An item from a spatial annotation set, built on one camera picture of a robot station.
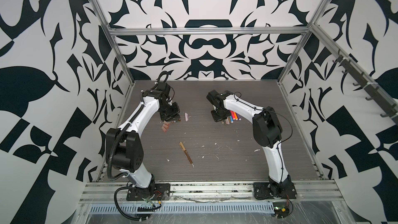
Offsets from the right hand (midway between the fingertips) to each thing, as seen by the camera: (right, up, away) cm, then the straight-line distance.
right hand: (218, 116), depth 97 cm
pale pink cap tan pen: (+7, -2, +2) cm, 8 cm away
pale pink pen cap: (-20, -1, +3) cm, 20 cm away
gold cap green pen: (+4, -3, +2) cm, 5 cm away
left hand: (-24, +2, -11) cm, 26 cm away
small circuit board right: (+25, -39, -26) cm, 53 cm away
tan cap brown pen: (-21, -16, -9) cm, 28 cm away
